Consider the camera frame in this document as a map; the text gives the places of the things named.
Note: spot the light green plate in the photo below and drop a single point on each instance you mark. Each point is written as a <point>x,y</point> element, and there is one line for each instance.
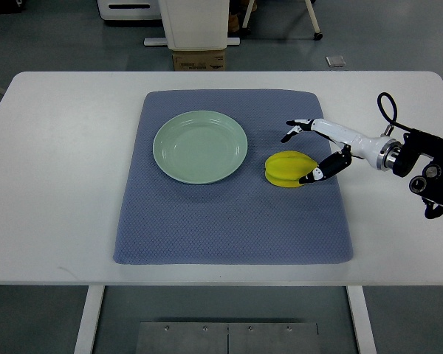
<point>200,147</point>

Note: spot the cardboard box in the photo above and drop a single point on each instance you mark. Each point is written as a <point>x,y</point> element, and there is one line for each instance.
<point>199,61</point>

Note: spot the white left table leg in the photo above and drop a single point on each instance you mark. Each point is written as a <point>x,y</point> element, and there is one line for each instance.
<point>89,320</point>

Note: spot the white cabinet with black slot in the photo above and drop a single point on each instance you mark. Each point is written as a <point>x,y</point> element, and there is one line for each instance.
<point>128,10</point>

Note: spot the white pedestal column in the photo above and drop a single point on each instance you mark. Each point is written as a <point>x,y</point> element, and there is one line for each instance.
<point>195,25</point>

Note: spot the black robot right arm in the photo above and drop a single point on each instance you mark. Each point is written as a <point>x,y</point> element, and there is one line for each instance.
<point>401,159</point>

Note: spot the brown shoes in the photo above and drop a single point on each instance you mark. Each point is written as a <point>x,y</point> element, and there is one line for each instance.
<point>233,22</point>

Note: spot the white chair leg with caster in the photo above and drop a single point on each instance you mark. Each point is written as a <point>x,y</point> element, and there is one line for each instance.
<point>248,8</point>

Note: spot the white table leg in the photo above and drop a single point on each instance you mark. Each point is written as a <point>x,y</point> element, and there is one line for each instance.
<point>89,320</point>
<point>361,321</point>

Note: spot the blue textured mat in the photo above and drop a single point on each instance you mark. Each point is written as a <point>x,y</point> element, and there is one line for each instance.
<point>242,219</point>

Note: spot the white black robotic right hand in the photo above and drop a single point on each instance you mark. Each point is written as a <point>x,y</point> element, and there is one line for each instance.
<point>378,152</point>

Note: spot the white right table leg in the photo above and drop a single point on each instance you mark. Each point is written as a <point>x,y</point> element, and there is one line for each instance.
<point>361,321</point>

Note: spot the yellow starfruit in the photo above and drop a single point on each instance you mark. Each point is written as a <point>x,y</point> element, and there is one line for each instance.
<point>286,168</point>

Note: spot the grey floor plate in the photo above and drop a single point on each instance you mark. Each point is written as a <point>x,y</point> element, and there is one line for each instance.
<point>335,61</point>

